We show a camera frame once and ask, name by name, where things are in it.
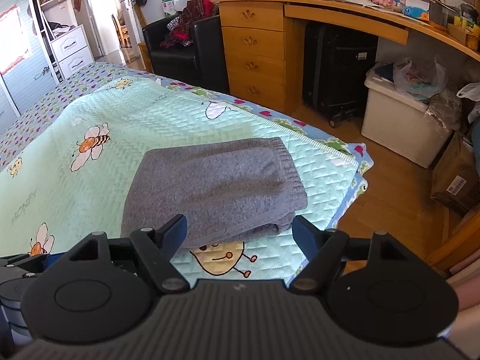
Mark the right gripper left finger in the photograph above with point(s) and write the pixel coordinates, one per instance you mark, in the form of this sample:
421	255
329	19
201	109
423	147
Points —
154	249

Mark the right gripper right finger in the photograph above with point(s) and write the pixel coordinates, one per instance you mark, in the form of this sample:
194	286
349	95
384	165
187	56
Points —
323	251

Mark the grey knit trousers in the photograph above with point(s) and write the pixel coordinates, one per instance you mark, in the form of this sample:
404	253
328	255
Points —
228	191

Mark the dark red clothes pile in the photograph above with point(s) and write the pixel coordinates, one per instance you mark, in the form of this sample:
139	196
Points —
179	28

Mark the brown cardboard box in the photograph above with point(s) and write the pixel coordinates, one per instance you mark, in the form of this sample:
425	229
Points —
455	181

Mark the white plastic storage bin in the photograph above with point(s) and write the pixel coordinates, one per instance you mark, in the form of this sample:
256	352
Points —
400	123

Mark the black suitcase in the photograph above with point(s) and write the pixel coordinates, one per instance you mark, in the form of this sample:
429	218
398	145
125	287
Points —
336	63

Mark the black leather armchair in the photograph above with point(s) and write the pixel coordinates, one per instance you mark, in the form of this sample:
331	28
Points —
200	63

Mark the clear plastic bag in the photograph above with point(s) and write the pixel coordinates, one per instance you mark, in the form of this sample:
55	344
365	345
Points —
420	78

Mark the sliding door wardrobe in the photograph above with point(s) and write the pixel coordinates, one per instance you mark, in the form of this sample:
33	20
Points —
26	71

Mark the white drawer cabinet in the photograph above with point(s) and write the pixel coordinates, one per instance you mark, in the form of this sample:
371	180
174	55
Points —
72	51

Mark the wooden desk with drawers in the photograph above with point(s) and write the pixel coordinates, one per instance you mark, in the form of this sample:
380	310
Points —
280	53

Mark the blue fish toy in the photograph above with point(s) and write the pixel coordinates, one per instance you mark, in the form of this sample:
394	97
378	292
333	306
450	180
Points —
416	13

